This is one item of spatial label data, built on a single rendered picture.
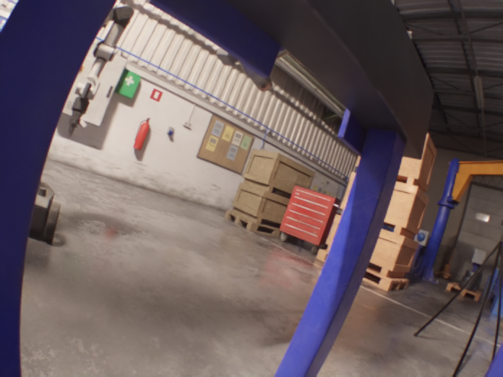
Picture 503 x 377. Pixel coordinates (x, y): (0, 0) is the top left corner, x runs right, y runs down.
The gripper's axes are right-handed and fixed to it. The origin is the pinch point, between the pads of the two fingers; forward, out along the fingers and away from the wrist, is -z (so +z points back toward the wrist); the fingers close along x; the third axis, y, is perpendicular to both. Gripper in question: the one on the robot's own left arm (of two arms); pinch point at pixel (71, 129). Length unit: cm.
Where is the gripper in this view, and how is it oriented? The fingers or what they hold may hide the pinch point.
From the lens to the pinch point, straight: 163.5
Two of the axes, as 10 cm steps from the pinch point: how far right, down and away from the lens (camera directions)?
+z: 2.2, -9.6, 1.8
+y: 7.7, 2.8, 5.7
